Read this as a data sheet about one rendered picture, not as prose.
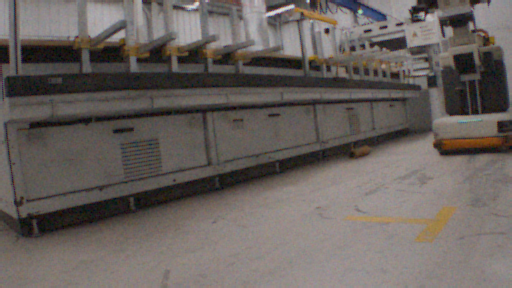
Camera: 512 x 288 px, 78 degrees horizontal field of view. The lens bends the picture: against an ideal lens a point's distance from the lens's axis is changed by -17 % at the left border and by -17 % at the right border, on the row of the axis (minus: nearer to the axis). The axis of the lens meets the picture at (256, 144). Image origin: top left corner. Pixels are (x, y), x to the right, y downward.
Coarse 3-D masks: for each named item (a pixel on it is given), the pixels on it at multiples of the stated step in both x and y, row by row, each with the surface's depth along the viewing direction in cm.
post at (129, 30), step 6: (126, 0) 167; (126, 6) 167; (132, 6) 169; (126, 12) 167; (132, 12) 169; (126, 18) 168; (132, 18) 169; (132, 24) 169; (126, 30) 168; (132, 30) 169; (126, 36) 169; (132, 36) 169; (126, 42) 169; (132, 42) 169; (126, 60) 170; (132, 60) 169; (132, 66) 169
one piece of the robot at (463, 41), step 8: (440, 0) 248; (448, 0) 244; (456, 0) 240; (464, 0) 236; (440, 8) 250; (448, 8) 246; (456, 32) 247; (464, 32) 243; (448, 40) 251; (456, 40) 246; (464, 40) 242; (472, 40) 238; (448, 48) 248; (456, 48) 244; (464, 48) 239; (472, 48) 235
